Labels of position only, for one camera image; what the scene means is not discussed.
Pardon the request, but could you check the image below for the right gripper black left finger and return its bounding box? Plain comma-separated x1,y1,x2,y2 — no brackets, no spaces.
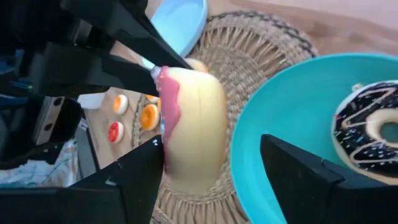
0,136,165,224

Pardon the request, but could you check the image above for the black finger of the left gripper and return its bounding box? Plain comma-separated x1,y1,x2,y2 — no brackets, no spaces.
60,0,193,70
102,55,160,96

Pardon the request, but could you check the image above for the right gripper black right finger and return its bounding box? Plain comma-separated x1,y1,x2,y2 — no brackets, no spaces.
261,134,398,224

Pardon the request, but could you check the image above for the large chocolate-frosted donut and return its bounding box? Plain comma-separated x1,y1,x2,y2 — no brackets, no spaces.
331,80,398,186

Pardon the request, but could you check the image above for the large pink-frosted donut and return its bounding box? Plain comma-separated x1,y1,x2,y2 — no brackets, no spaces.
150,57,229,195

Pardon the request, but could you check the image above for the light blue plate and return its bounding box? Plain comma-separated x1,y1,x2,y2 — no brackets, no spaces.
141,0,208,71

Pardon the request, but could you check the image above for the small red-frosted donut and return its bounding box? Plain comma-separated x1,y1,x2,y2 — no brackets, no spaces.
108,121,124,144

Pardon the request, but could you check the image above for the teal plate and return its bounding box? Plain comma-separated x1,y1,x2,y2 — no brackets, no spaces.
229,52,398,224

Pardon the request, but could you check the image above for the round woven placemat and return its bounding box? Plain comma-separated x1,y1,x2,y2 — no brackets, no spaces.
130,11,318,224

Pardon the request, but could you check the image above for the black aluminium table frame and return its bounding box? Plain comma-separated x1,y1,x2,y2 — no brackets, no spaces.
74,118,101,180

